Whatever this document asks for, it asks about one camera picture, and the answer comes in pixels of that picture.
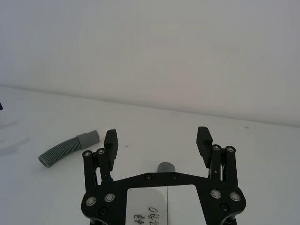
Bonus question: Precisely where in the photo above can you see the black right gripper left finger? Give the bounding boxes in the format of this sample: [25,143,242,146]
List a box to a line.
[82,129,120,205]

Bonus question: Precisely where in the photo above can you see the grey corrugated hose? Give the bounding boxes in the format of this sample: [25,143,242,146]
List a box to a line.
[38,129,100,168]

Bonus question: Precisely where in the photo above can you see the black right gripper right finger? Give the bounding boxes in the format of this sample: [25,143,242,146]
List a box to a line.
[195,126,241,202]

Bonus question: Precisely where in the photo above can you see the white table cloth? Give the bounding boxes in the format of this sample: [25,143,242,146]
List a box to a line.
[0,85,300,225]

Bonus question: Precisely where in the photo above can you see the small grey round cap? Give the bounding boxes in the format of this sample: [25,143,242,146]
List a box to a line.
[157,161,176,174]

